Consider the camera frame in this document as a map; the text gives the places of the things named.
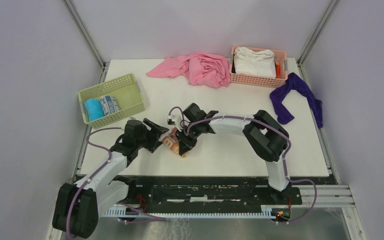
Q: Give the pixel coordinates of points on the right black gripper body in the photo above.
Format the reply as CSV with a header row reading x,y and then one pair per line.
x,y
190,141

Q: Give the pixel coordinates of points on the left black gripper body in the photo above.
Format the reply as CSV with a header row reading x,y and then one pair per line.
x,y
139,142

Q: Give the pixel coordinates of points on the beige rabbit print towel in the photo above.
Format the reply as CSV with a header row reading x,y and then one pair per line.
x,y
170,140

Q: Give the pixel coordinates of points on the blue white patterned cloth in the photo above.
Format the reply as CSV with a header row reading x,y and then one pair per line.
x,y
109,104

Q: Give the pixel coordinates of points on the green plastic basket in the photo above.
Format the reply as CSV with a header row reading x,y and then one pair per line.
x,y
127,92

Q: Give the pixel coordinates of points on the blue towel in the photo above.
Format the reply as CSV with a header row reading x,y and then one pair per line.
x,y
94,109

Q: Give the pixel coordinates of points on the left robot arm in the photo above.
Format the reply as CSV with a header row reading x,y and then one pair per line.
x,y
80,205

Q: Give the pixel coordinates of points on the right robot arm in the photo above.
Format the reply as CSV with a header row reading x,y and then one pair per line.
x,y
269,140

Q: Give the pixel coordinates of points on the pink towel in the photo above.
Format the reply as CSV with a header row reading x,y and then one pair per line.
x,y
199,68

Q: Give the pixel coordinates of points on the white folded towel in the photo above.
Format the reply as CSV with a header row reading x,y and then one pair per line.
x,y
255,63

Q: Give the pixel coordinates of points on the orange item in basket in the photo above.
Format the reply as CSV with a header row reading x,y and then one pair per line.
x,y
277,70

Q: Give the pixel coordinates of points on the purple cloth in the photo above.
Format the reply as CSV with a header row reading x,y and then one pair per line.
x,y
294,82

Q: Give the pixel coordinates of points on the pink plastic basket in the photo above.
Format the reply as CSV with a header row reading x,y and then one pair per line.
x,y
279,59

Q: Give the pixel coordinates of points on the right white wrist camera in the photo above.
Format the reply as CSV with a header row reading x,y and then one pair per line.
x,y
171,120

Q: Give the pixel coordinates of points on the white cable duct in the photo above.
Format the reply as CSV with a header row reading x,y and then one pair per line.
x,y
121,212

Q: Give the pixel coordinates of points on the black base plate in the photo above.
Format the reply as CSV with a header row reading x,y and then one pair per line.
x,y
193,195

